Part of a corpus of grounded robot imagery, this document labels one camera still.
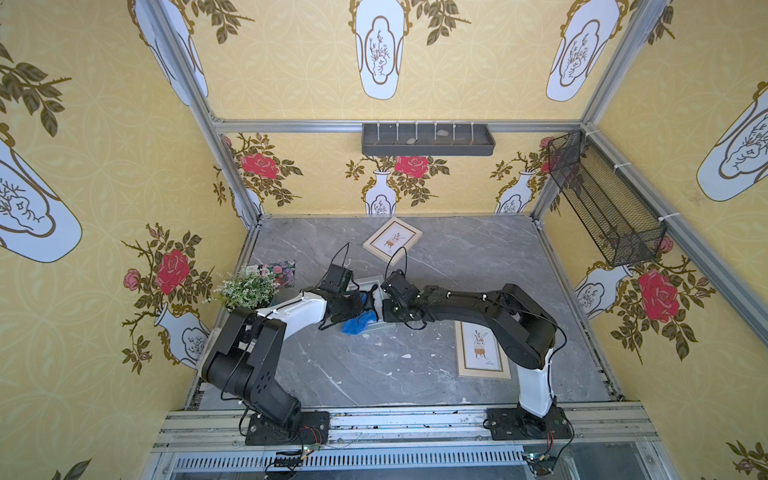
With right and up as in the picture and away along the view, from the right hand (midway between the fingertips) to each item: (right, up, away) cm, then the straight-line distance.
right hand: (386, 319), depth 94 cm
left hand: (-7, +4, 0) cm, 8 cm away
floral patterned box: (-36, +14, +10) cm, 39 cm away
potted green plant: (-37, +12, -15) cm, 42 cm away
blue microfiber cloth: (-8, +1, -9) cm, 12 cm away
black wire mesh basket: (+66, +30, -12) cm, 73 cm away
